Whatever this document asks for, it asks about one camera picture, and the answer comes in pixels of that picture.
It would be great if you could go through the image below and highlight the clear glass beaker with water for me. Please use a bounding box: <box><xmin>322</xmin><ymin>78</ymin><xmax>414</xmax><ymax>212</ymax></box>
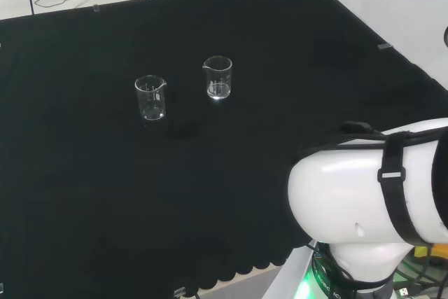
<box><xmin>202</xmin><ymin>55</ymin><xmax>233</xmax><ymax>101</ymax></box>

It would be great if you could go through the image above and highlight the empty clear glass beaker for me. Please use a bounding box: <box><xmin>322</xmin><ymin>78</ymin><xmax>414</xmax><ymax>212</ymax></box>
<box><xmin>134</xmin><ymin>74</ymin><xmax>168</xmax><ymax>122</ymax></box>

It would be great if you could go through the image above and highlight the black bench cloth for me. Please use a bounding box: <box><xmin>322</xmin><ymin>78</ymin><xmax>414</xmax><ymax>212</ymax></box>
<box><xmin>0</xmin><ymin>0</ymin><xmax>448</xmax><ymax>295</ymax></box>

